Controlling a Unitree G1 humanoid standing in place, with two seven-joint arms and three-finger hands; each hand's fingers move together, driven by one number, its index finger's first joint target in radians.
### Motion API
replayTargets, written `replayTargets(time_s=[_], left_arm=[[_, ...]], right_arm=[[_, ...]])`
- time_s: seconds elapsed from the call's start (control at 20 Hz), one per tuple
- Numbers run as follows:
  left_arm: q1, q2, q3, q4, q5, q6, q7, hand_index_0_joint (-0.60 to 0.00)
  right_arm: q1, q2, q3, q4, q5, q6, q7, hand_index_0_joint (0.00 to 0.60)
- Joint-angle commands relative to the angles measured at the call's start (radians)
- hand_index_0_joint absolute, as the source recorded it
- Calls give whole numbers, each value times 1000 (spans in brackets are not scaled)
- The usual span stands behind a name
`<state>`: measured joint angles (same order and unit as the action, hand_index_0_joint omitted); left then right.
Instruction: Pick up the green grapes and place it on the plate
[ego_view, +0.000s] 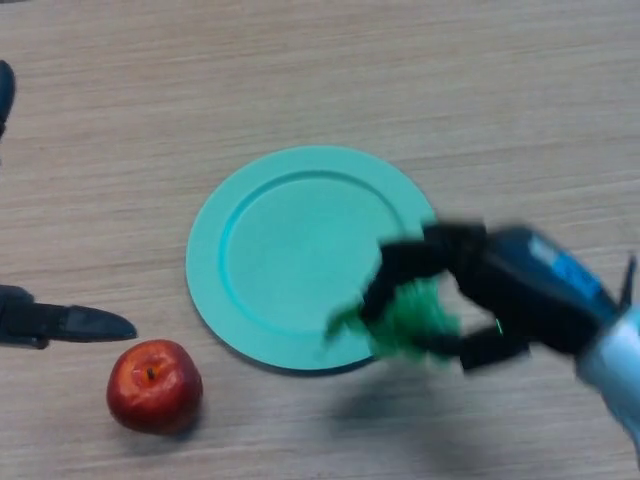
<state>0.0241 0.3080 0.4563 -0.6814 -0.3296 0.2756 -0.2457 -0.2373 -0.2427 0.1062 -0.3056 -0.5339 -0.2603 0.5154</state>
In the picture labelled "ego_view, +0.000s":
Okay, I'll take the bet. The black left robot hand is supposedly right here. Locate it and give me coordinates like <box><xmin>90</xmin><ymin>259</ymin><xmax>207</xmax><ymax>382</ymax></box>
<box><xmin>0</xmin><ymin>59</ymin><xmax>139</xmax><ymax>350</ymax></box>

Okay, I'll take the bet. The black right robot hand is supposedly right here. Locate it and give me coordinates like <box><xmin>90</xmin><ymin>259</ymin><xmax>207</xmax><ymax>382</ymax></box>
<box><xmin>359</xmin><ymin>219</ymin><xmax>621</xmax><ymax>374</ymax></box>

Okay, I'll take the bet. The green grapes bunch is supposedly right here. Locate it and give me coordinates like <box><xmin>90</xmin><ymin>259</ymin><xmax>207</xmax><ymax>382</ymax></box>
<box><xmin>322</xmin><ymin>277</ymin><xmax>464</xmax><ymax>371</ymax></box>

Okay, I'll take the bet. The teal round plate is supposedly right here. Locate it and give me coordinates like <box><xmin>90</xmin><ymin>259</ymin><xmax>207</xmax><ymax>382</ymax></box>
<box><xmin>185</xmin><ymin>144</ymin><xmax>439</xmax><ymax>376</ymax></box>

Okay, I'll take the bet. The red apple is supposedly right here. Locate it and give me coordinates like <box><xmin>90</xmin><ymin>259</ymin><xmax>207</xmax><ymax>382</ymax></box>
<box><xmin>106</xmin><ymin>339</ymin><xmax>204</xmax><ymax>436</ymax></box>

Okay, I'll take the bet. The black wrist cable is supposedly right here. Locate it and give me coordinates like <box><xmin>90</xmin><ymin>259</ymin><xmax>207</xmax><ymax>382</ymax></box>
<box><xmin>618</xmin><ymin>253</ymin><xmax>639</xmax><ymax>312</ymax></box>

